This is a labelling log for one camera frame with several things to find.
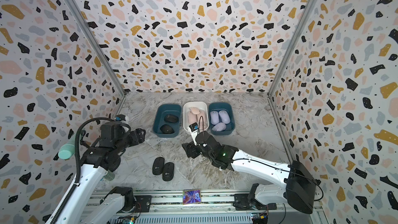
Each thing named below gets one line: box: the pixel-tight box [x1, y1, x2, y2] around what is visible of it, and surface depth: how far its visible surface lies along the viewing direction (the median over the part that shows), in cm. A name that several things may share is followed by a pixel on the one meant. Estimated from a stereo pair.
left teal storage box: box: [152, 104, 183, 138], surface depth 105 cm
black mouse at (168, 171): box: [162, 162, 175, 182], surface depth 83 cm
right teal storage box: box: [208, 102, 236, 136], surface depth 107 cm
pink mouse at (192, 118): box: [187, 111, 198, 125], surface depth 106 cm
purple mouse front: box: [218, 109, 231, 124], surface depth 108 cm
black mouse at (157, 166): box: [152, 156, 165, 176], surface depth 85 cm
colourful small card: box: [182, 188, 202, 205], surface depth 76 cm
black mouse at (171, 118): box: [163, 114, 179, 123], surface depth 107 cm
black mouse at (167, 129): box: [160, 123, 175, 134], surface depth 101 cm
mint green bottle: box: [58, 129, 86, 160], surface depth 54 cm
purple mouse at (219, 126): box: [211, 122, 227, 132], surface depth 102 cm
